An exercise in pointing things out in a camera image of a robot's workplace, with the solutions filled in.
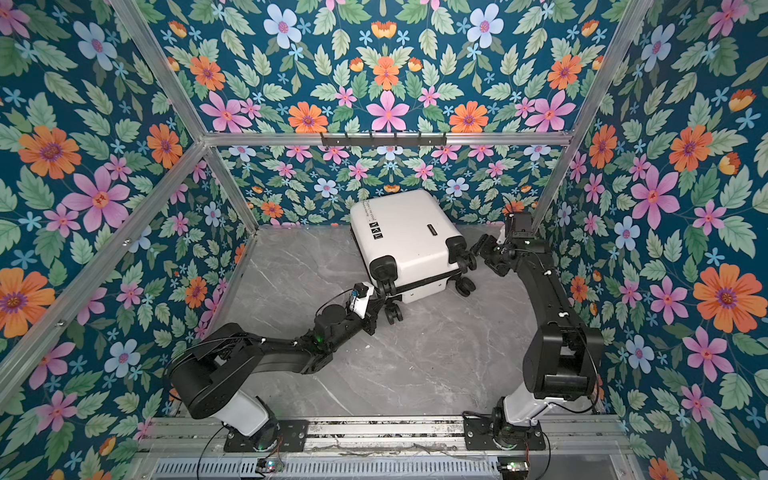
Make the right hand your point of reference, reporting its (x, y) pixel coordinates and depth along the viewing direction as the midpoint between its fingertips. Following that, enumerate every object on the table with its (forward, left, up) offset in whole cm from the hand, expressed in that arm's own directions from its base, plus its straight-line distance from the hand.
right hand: (481, 251), depth 86 cm
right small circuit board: (-50, -3, -22) cm, 55 cm away
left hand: (-12, +27, -5) cm, 30 cm away
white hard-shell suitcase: (0, +20, +2) cm, 20 cm away
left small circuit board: (-50, +55, -21) cm, 77 cm away
